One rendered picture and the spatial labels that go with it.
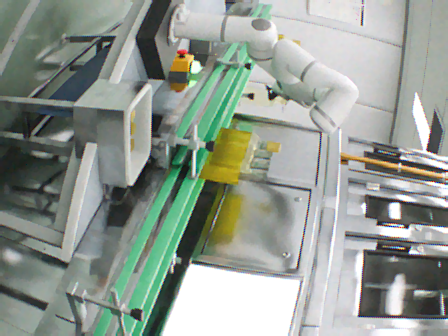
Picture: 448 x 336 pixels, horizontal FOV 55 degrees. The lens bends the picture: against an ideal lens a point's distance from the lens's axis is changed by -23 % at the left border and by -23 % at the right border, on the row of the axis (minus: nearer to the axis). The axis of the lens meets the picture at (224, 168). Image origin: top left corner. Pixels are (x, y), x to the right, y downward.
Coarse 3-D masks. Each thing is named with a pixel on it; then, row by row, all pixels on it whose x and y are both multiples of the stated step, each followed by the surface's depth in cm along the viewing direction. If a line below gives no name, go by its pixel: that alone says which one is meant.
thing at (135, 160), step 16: (144, 96) 137; (128, 112) 122; (144, 112) 139; (128, 128) 124; (144, 128) 142; (128, 144) 126; (144, 144) 145; (128, 160) 128; (144, 160) 143; (128, 176) 131
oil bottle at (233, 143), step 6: (216, 138) 173; (222, 138) 173; (228, 138) 173; (234, 138) 174; (216, 144) 170; (222, 144) 170; (228, 144) 170; (234, 144) 170; (240, 144) 171; (246, 144) 171; (252, 144) 172; (246, 150) 169; (252, 150) 170
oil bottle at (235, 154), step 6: (216, 150) 168; (222, 150) 168; (228, 150) 168; (234, 150) 168; (240, 150) 168; (216, 156) 166; (222, 156) 165; (228, 156) 165; (234, 156) 165; (240, 156) 166; (246, 156) 166; (252, 156) 167; (246, 162) 165; (252, 162) 166
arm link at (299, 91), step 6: (282, 84) 171; (288, 84) 168; (294, 84) 166; (300, 84) 164; (282, 90) 174; (288, 90) 169; (294, 90) 166; (300, 90) 165; (306, 90) 164; (312, 90) 161; (294, 96) 168; (300, 96) 166; (306, 96) 165; (312, 96) 162
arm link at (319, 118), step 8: (320, 88) 158; (328, 88) 156; (320, 96) 157; (312, 112) 143; (320, 112) 141; (312, 120) 145; (320, 120) 141; (328, 120) 141; (320, 128) 143; (328, 128) 142; (336, 128) 154
